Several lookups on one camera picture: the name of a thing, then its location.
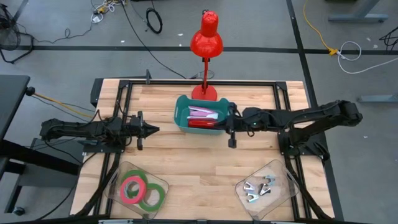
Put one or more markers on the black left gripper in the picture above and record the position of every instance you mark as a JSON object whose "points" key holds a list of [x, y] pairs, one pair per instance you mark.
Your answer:
{"points": [[138, 129]]}

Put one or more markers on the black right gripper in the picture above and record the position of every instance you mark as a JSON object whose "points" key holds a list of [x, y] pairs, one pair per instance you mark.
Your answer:
{"points": [[237, 121]]}

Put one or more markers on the red stapler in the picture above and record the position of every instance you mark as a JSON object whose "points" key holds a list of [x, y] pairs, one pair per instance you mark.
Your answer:
{"points": [[202, 124]]}

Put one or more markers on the pink stapler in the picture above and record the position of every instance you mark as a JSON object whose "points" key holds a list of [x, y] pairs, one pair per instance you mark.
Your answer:
{"points": [[202, 113]]}

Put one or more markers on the green tape roll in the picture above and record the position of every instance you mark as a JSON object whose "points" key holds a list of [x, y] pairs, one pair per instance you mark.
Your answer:
{"points": [[136, 173], [161, 199]]}

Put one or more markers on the pink tape roll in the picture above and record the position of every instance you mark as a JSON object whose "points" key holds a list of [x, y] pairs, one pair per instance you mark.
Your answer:
{"points": [[122, 189]]}

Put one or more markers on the silver staple remover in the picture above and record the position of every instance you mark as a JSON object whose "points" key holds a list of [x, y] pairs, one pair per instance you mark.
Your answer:
{"points": [[248, 186]]}

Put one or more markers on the white staple remover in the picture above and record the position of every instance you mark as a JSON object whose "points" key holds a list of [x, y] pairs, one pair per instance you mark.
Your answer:
{"points": [[270, 180]]}

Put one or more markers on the teal staple remover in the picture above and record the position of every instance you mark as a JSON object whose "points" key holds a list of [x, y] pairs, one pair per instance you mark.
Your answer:
{"points": [[252, 197]]}

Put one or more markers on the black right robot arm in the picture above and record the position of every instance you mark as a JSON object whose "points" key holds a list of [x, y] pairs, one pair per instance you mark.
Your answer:
{"points": [[295, 116]]}

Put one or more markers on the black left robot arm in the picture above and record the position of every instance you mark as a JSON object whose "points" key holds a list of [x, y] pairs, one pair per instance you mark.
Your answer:
{"points": [[77, 129]]}

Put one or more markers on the teal plastic bin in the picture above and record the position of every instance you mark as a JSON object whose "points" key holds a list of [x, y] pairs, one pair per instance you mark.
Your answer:
{"points": [[180, 121]]}

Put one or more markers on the clear plastic tray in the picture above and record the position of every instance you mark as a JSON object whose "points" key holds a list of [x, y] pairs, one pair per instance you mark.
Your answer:
{"points": [[155, 177], [280, 205]]}

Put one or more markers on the red desk lamp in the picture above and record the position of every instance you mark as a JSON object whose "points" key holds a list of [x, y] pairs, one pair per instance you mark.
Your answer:
{"points": [[206, 43]]}

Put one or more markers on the black round knob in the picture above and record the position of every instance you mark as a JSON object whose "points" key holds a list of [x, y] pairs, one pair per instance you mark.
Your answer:
{"points": [[30, 91]]}

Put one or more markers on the black side desk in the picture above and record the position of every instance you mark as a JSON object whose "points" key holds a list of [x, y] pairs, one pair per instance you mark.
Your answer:
{"points": [[12, 99]]}

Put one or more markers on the black caster wheel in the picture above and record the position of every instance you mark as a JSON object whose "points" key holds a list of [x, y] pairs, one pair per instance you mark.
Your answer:
{"points": [[18, 211]]}

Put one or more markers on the wooden desk grey legs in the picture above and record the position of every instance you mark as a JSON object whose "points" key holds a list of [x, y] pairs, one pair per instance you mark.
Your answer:
{"points": [[357, 18]]}

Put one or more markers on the black metal table frame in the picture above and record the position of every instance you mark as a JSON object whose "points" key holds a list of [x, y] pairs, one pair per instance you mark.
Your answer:
{"points": [[202, 82]]}

